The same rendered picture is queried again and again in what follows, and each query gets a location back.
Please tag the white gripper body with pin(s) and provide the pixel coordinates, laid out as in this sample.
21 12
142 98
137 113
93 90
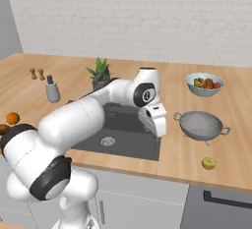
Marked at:
157 121

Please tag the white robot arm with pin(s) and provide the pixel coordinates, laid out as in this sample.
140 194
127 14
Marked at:
69 121

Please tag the dark grey sink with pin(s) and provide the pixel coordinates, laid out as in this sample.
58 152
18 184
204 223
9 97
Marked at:
131 141

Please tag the grey metal colander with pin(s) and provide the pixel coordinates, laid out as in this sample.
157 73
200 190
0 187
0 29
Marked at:
201 125

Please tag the grey panel under sink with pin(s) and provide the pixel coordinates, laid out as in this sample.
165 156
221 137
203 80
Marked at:
141 182

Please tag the orange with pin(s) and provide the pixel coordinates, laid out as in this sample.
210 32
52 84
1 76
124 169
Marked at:
12 118

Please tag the brown kiwi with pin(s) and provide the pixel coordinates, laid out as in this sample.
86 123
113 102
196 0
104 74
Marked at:
4 129

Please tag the pale blue bowl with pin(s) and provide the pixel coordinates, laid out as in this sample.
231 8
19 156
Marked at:
204 91

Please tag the olive fruit piece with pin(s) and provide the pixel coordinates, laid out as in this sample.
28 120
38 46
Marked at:
198 82

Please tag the red fruit piece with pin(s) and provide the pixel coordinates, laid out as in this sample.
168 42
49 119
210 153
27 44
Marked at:
209 83
217 85

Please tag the green plant in grey pot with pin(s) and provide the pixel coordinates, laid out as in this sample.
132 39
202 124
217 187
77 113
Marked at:
98 65

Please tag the grey cupboard door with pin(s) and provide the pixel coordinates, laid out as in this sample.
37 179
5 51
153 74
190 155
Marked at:
144 215

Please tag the grey soap dispenser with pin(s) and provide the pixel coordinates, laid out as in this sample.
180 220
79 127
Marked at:
52 92

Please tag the grey dishwasher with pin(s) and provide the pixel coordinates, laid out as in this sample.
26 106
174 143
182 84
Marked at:
216 215

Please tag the brown wooden shaker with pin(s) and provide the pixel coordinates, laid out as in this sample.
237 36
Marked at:
41 74
32 74

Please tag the grey cupboard front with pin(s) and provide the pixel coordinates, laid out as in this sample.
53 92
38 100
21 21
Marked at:
10 210

